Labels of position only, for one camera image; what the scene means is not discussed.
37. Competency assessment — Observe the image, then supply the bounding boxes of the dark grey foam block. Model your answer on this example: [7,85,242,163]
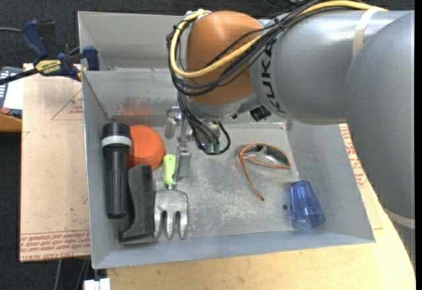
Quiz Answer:
[118,163,159,245]

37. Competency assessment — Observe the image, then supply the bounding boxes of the orange bowl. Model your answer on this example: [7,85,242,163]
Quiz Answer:
[126,124,167,171]

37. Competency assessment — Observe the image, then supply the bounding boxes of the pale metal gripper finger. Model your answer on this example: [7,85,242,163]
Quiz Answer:
[176,146,193,181]
[164,107,181,139]

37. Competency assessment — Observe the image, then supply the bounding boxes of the clear blue plastic cup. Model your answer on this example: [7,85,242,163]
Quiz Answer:
[288,180,327,230]

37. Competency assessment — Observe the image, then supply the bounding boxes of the orange-framed sunglasses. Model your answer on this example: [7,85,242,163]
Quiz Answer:
[237,142,292,202]

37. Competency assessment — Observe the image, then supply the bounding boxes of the grey metal bin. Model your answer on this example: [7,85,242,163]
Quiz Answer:
[77,11,377,270]

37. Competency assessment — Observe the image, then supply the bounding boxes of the green-handled metal garden fork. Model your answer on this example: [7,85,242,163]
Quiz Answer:
[153,154,191,241]

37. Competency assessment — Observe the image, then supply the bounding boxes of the black cylinder on white bracket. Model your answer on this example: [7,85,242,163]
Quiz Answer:
[249,105,272,122]

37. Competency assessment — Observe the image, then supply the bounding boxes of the black flashlight with grey ring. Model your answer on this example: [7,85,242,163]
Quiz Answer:
[100,121,133,220]

